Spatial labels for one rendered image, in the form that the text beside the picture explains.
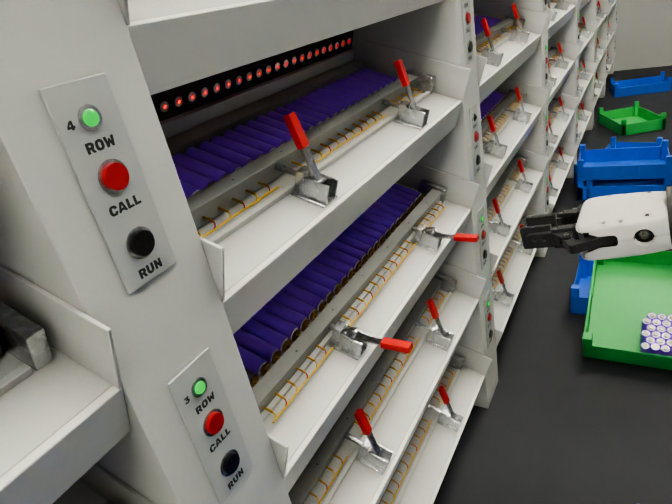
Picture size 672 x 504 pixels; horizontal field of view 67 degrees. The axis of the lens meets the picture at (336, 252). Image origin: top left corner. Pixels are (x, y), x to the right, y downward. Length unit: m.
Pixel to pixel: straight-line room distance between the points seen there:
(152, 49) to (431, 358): 0.68
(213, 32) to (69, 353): 0.24
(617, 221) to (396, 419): 0.40
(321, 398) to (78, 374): 0.28
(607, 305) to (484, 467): 0.56
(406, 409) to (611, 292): 0.80
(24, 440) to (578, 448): 1.00
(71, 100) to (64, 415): 0.18
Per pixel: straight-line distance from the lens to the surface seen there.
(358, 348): 0.60
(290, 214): 0.49
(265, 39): 0.45
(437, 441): 1.02
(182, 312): 0.36
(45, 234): 0.31
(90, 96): 0.32
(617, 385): 1.30
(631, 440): 1.19
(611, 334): 1.40
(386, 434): 0.77
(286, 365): 0.56
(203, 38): 0.39
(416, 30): 0.89
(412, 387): 0.83
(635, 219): 0.69
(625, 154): 2.33
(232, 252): 0.44
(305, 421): 0.54
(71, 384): 0.36
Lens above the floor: 0.86
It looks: 26 degrees down
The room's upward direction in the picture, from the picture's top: 12 degrees counter-clockwise
